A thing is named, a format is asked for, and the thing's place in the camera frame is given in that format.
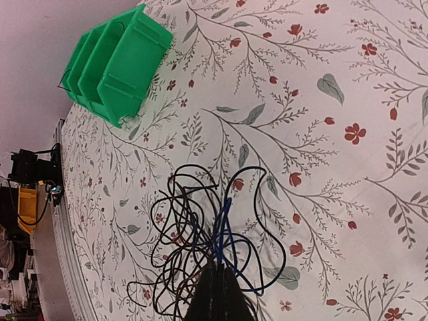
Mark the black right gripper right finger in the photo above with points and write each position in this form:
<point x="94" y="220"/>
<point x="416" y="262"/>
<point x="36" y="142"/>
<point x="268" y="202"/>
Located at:
<point x="230" y="300"/>

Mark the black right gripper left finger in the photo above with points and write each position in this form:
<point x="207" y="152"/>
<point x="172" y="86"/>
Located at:
<point x="203" y="305"/>

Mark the floral table mat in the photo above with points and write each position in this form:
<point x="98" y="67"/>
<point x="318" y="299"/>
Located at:
<point x="311" y="116"/>

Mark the yellow storage bins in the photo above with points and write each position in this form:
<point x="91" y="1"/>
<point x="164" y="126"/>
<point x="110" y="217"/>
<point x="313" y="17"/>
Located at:
<point x="27" y="209"/>

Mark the green bin left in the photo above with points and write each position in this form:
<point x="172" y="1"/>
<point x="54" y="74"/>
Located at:
<point x="66" y="81"/>

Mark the green bin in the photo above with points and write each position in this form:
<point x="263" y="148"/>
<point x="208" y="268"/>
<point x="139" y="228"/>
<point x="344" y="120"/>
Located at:
<point x="66" y="81"/>
<point x="133" y="64"/>
<point x="92" y="62"/>

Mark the green bin right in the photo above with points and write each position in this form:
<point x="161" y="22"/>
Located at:
<point x="133" y="64"/>

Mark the green bin middle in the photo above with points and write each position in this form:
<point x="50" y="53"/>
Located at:
<point x="92" y="62"/>

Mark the front aluminium rail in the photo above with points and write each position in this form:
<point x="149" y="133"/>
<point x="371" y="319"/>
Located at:
<point x="71" y="269"/>

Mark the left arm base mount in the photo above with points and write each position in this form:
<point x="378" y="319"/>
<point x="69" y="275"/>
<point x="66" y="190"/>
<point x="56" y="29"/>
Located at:
<point x="29" y="168"/>

